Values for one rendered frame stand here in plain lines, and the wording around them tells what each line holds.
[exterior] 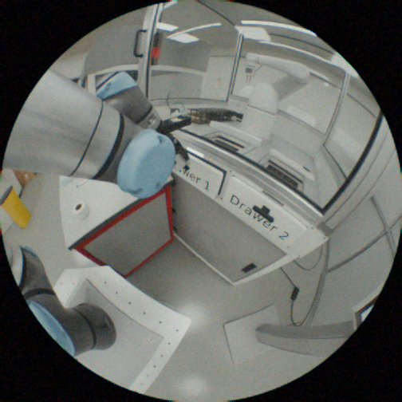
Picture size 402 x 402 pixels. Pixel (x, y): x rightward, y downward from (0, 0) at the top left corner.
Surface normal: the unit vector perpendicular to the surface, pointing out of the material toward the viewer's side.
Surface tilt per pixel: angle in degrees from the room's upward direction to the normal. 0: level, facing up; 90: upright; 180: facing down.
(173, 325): 0
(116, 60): 90
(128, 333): 3
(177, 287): 0
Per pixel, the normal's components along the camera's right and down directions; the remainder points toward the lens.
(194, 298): 0.13, -0.67
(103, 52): 0.74, 0.55
